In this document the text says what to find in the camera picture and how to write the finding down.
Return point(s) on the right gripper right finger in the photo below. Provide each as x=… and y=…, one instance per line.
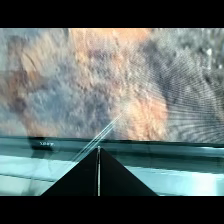
x=120, y=180

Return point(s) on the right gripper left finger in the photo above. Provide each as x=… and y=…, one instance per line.
x=81, y=180

